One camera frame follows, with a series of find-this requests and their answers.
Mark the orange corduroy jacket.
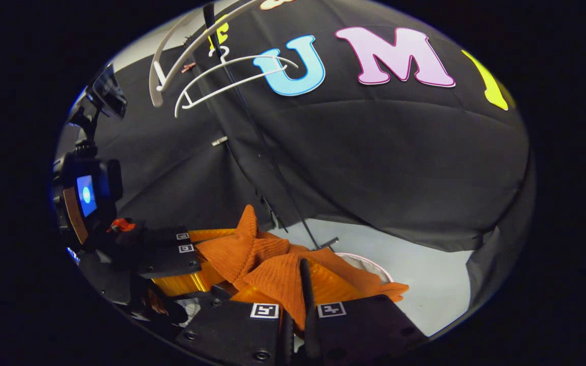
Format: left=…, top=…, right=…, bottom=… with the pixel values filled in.
left=194, top=204, right=409, bottom=331

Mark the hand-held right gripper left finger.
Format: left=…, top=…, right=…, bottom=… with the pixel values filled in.
left=175, top=286, right=295, bottom=366

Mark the white laundry hamper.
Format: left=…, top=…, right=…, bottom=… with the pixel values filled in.
left=334, top=252, right=394, bottom=284

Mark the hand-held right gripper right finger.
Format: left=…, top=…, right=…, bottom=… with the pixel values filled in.
left=298, top=258, right=430, bottom=366

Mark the black clothes rack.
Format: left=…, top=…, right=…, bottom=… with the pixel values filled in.
left=202, top=3, right=340, bottom=251

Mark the white plastic clothes hanger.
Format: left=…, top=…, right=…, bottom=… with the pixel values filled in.
left=148, top=0, right=273, bottom=108
left=174, top=46, right=300, bottom=119

